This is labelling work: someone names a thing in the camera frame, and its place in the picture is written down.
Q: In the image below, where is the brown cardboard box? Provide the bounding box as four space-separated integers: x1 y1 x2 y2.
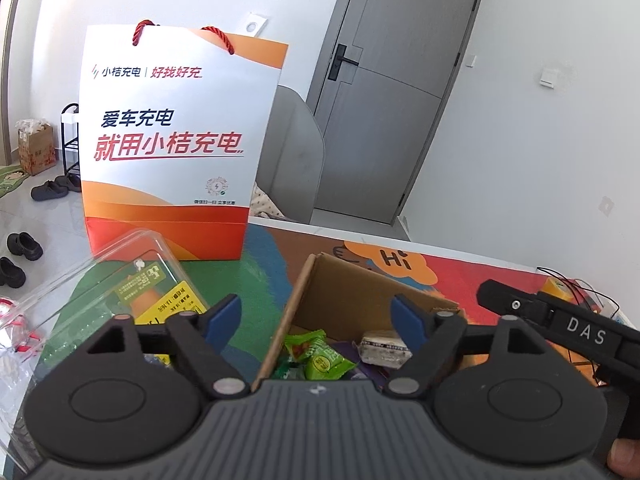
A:
250 253 468 396

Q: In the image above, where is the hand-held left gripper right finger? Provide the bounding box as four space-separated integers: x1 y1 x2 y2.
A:
382 295 551 401

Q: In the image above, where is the bright green snack packet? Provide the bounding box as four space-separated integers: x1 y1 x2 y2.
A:
305 342 353 381

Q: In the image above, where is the green floor rug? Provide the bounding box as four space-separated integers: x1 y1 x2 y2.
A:
0 162 21 201

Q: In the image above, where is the black shoe rack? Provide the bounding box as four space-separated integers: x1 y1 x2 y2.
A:
60 102 83 195

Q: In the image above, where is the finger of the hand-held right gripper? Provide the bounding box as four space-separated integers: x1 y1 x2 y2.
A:
476 279 553 333

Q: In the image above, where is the white wall bracket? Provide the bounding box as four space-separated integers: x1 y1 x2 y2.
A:
244 11 268 37

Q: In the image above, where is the person's right hand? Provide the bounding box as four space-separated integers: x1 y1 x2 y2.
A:
606 438 640 478

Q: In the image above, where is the white orange paper gift bag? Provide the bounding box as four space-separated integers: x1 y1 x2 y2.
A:
80 20 290 262

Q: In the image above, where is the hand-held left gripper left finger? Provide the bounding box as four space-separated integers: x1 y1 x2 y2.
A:
82 295 251 401

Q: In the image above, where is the crumpled plastic bag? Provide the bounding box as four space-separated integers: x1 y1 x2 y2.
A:
0 296 48 358

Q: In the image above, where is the cardboard box with goods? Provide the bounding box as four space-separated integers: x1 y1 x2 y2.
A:
15 119 56 177

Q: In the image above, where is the dotted cushion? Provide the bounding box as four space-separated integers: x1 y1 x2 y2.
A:
250 182 286 220

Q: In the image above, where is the grey chair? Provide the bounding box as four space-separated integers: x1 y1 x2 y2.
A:
255 85 326 226

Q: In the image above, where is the black door handle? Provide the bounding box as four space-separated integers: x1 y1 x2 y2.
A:
327 44 360 82

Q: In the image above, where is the black shoe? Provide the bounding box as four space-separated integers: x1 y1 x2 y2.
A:
0 256 27 288
6 232 43 261

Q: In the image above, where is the grey door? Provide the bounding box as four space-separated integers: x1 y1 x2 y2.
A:
305 0 488 228

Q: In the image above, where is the clear packet purple label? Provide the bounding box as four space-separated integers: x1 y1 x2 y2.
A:
357 330 413 366

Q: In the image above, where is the clear plastic clamshell container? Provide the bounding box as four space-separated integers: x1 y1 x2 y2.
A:
0 230 211 476

